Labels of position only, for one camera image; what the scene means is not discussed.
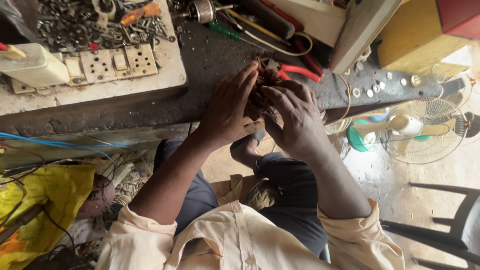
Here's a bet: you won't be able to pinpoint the wire fan guard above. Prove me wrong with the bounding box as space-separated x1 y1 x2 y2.
430 63 480 148

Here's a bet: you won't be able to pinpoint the red box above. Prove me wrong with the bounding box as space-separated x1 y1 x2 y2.
436 0 480 41

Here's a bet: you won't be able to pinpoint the red handled pliers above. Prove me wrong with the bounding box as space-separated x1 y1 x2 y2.
267 59 324 84

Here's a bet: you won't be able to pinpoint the blue cables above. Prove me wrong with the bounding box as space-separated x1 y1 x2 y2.
0 131 129 166

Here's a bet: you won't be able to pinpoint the brown round motor housing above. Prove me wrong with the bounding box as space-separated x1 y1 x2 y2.
76 174 116 220

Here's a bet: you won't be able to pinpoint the person's right hand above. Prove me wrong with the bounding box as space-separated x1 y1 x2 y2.
260 80 331 159

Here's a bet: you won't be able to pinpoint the black round handle tool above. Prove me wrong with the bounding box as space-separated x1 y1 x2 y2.
240 0 297 40

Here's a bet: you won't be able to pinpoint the person's foot in sandal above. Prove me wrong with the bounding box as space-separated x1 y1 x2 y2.
229 129 268 170

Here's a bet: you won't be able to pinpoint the yellow wooden box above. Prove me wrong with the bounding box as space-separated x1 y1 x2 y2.
376 0 474 76

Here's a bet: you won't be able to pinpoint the black plastic chair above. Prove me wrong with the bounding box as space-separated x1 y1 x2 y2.
380 182 480 270

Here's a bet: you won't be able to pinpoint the pile of nuts and washers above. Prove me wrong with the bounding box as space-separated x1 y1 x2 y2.
37 0 178 53

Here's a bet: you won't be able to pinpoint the orange handled tool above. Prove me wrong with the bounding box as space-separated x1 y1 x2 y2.
120 3 162 27

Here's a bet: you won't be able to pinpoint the person's dark trousers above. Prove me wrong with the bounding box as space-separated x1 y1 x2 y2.
154 139 331 263

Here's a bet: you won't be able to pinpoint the green handled screwdriver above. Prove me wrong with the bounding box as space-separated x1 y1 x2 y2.
207 21 265 49

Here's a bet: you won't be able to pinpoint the heap of scrap and wires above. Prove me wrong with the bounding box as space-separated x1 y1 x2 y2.
22 149 159 270

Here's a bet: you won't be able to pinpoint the cream switch and socket board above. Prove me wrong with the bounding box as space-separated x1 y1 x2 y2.
10 43 159 95

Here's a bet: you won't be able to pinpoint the person's left hand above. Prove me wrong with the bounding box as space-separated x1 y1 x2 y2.
194 61 266 149

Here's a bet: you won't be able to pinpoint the white appliance casing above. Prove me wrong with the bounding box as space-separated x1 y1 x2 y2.
329 0 403 75

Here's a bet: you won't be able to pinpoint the cream handled tool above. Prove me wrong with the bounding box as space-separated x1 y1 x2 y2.
0 42 28 61

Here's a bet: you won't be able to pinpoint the long red handled tool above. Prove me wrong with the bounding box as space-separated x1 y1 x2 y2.
259 0 325 78

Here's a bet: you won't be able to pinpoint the person's cream shirt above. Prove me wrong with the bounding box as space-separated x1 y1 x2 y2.
95 198 406 270

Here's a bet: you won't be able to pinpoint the scattered silver washers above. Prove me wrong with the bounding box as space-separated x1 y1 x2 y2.
343 61 424 99

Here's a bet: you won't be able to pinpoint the worn wooden board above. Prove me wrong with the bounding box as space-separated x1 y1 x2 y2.
0 0 189 118

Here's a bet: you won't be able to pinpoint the white looped cable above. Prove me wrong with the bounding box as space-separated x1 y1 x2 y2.
224 9 314 58

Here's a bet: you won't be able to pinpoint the yellow plastic bag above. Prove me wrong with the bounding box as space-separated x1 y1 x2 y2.
0 164 97 270

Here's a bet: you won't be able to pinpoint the motor armature with shaft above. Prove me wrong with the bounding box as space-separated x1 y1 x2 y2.
172 0 238 24

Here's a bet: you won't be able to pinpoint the copper wire coil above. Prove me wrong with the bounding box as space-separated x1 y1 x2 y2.
244 59 286 121

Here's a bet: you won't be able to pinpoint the white plastic box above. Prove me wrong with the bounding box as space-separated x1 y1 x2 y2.
0 43 71 88

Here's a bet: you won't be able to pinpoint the cream table fan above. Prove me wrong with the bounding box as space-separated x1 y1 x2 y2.
346 97 470 166

